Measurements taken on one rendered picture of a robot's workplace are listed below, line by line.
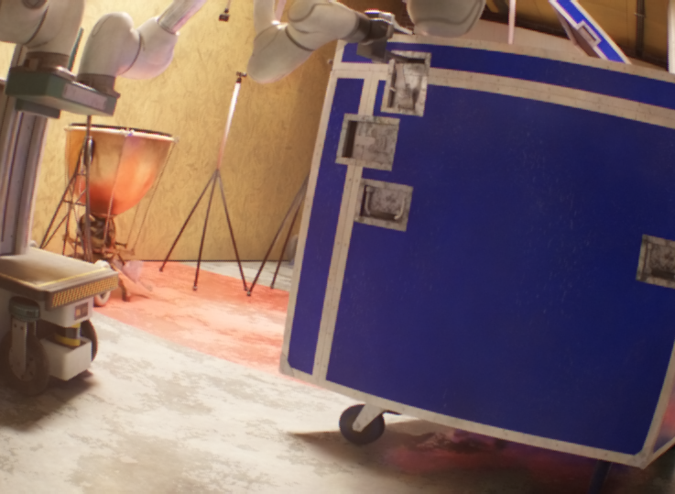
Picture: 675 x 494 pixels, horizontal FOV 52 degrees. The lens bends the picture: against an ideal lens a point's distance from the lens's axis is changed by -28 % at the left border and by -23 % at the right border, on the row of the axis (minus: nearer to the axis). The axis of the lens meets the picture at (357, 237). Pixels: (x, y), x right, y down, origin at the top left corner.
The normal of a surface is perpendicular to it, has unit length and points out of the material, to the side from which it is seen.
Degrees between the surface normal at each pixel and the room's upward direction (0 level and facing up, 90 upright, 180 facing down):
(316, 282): 90
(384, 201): 90
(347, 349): 90
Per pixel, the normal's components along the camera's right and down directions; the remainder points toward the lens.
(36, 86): -0.02, 0.04
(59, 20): 0.79, 0.19
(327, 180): -0.64, -0.08
